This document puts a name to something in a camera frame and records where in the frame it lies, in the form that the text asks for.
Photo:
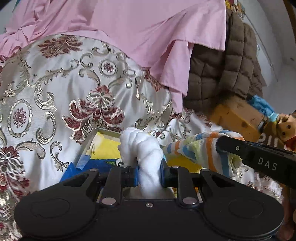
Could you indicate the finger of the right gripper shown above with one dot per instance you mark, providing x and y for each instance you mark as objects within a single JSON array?
[{"x": 231, "y": 145}]

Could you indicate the pink draped sheet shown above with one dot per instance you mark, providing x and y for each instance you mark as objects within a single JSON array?
[{"x": 157, "y": 35}]

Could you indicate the cartoon wall poster right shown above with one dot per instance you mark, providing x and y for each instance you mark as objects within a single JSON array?
[{"x": 236, "y": 7}]

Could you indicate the wooden bed frame right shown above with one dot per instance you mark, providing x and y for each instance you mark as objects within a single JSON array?
[{"x": 235, "y": 114}]

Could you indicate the grey tray with colourful picture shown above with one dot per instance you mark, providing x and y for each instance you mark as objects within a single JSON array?
[{"x": 102, "y": 154}]

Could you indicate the colourful clothes pile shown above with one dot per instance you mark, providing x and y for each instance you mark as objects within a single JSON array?
[{"x": 285, "y": 123}]

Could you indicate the striped pastel sock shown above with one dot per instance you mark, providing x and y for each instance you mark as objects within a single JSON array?
[{"x": 199, "y": 152}]

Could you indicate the floral satin bedspread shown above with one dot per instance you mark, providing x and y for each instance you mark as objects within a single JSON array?
[{"x": 56, "y": 94}]

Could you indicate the brown quilted jacket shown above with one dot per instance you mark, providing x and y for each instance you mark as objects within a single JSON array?
[{"x": 215, "y": 75}]

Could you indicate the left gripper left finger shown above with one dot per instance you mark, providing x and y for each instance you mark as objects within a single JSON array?
[{"x": 117, "y": 179}]

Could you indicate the brown bag with white letters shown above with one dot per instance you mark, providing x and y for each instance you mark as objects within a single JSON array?
[{"x": 269, "y": 137}]

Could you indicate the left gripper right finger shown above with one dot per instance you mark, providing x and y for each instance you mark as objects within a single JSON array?
[{"x": 181, "y": 179}]

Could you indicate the white and blue sock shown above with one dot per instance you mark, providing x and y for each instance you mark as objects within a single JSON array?
[{"x": 138, "y": 148}]

